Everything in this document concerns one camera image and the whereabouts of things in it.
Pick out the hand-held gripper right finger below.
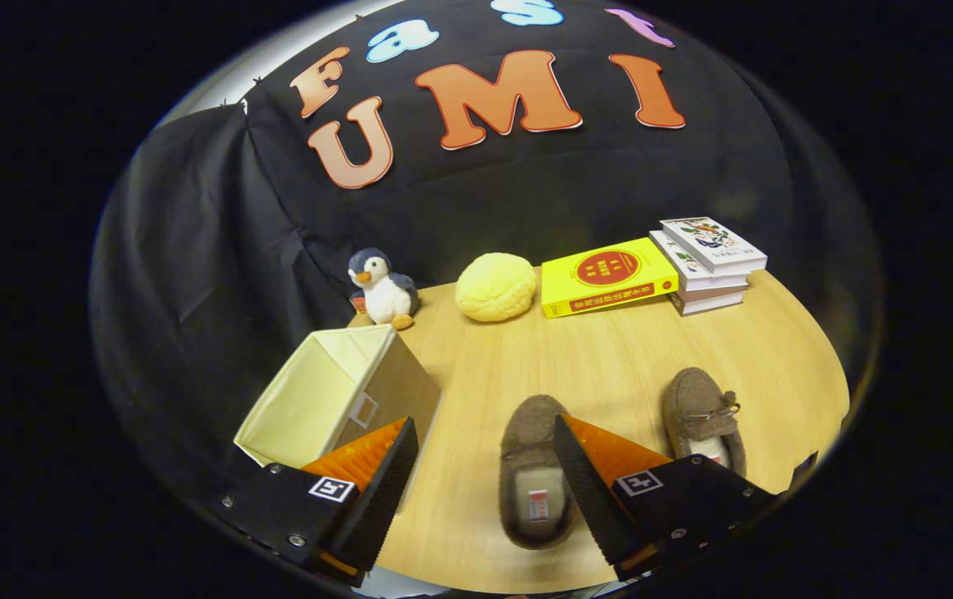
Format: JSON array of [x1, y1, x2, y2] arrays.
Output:
[[553, 414, 781, 583]]

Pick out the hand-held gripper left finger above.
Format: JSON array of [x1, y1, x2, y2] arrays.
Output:
[[210, 416, 419, 587]]

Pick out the brown fuzzy slipper shoe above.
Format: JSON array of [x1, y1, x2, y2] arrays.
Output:
[[498, 394, 602, 550], [663, 367, 748, 479]]

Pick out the beige fabric storage box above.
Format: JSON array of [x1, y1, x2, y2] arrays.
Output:
[[233, 324, 442, 468]]

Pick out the penguin plush toy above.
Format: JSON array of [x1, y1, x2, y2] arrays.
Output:
[[348, 247, 421, 330]]

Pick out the yellow book with red circle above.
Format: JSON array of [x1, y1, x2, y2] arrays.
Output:
[[541, 237, 680, 319]]

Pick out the brown-spined book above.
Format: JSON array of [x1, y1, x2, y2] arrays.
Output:
[[669, 285, 748, 317]]

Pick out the yellow bun plush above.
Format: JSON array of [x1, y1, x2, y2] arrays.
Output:
[[455, 252, 538, 323]]

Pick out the white illustrated book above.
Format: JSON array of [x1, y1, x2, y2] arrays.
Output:
[[660, 217, 768, 275]]

